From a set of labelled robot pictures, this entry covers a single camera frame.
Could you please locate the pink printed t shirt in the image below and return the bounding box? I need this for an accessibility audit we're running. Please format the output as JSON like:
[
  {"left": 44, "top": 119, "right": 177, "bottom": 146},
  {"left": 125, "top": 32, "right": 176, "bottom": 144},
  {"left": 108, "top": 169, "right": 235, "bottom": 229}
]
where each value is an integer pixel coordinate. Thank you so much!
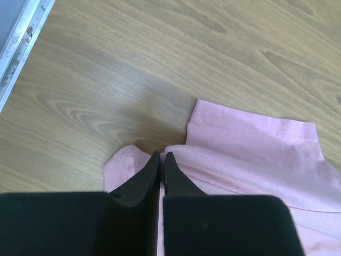
[{"left": 103, "top": 100, "right": 340, "bottom": 255}]

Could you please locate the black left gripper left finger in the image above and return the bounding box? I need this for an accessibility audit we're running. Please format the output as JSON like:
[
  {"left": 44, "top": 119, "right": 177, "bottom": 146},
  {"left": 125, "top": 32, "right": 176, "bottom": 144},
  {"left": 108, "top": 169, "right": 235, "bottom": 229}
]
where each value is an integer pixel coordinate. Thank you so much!
[{"left": 1, "top": 152, "right": 160, "bottom": 255}]

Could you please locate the aluminium table edge rail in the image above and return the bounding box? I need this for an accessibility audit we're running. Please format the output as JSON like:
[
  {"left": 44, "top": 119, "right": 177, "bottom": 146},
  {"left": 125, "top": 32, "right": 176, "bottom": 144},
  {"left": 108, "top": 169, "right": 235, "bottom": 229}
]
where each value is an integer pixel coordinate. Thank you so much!
[{"left": 1, "top": 0, "right": 55, "bottom": 109}]

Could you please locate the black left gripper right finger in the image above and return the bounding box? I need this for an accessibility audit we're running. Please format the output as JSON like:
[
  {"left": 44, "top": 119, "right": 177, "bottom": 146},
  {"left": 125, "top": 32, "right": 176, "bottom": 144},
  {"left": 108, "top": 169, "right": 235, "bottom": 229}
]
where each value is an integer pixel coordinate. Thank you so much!
[{"left": 163, "top": 153, "right": 304, "bottom": 255}]

